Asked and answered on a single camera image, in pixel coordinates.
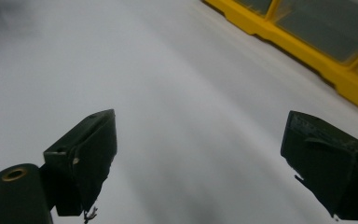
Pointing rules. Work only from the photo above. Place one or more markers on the white table mat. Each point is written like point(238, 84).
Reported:
point(183, 93)

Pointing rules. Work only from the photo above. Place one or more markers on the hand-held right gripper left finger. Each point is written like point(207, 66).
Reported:
point(87, 155)

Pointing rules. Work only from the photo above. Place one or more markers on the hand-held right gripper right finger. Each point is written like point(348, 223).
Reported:
point(332, 165)

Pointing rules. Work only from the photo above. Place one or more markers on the yellow parts organizer case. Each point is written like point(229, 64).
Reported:
point(317, 37)

